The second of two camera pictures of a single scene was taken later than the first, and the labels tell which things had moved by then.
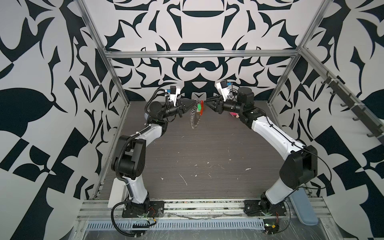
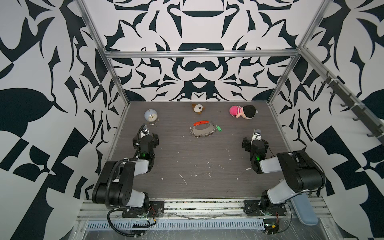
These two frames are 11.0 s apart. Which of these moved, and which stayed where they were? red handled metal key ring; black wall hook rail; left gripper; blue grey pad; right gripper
Moved: left gripper; red handled metal key ring; right gripper
Stayed: black wall hook rail; blue grey pad
